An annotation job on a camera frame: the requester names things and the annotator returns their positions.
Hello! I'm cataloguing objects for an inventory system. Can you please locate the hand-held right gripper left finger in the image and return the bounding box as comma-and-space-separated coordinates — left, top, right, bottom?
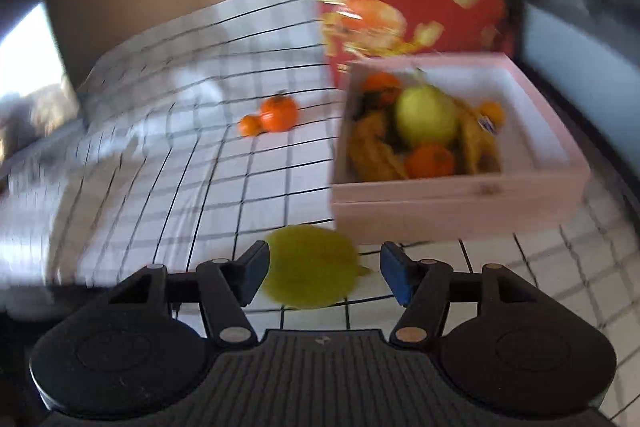
107, 241, 271, 349

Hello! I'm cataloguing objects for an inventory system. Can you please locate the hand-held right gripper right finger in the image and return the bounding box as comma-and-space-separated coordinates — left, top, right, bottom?
380, 241, 543, 349

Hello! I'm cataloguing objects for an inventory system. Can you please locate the large green pear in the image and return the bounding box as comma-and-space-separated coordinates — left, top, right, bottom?
257, 227, 373, 310

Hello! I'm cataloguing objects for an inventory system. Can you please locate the pink box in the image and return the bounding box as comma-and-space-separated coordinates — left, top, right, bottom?
330, 53, 591, 245

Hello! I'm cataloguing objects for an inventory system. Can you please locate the large orange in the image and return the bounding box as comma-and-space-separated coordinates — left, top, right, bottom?
405, 143, 456, 179

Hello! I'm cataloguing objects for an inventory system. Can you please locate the spotted yellow banana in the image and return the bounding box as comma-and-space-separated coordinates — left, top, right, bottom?
348, 112, 408, 182
457, 99, 502, 175

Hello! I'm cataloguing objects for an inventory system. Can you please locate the small green pear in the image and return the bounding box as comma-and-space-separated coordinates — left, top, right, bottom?
395, 84, 460, 148

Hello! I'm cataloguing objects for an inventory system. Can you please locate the orange with green leaves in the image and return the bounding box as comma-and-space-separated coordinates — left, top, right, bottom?
355, 72, 403, 118

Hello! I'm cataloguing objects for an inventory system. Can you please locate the white black-grid cloth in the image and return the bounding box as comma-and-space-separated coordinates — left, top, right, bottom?
0, 0, 640, 427

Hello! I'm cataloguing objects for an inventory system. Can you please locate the small mandarin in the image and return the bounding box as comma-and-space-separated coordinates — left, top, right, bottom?
259, 91, 299, 132
239, 114, 263, 138
477, 101, 506, 130

